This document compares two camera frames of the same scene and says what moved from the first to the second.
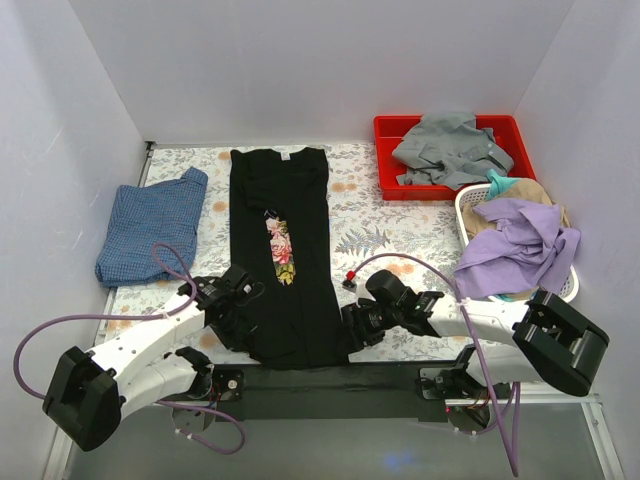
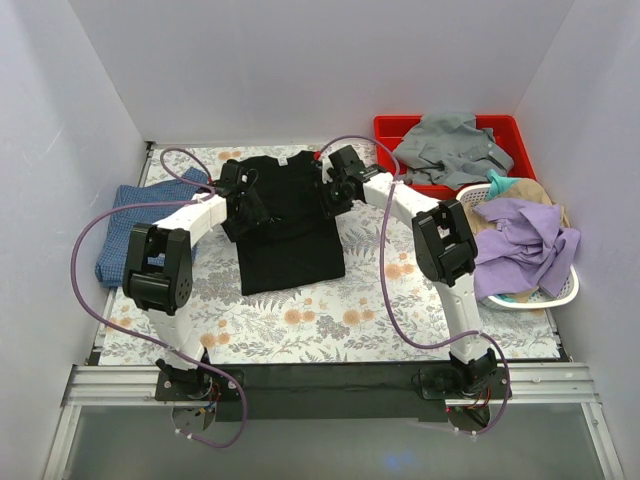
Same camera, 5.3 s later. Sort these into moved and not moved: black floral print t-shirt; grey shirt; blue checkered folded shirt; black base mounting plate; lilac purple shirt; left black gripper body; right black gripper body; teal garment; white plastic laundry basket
Moved: right black gripper body; left black gripper body; black floral print t-shirt
Not moved: grey shirt; lilac purple shirt; teal garment; white plastic laundry basket; blue checkered folded shirt; black base mounting plate
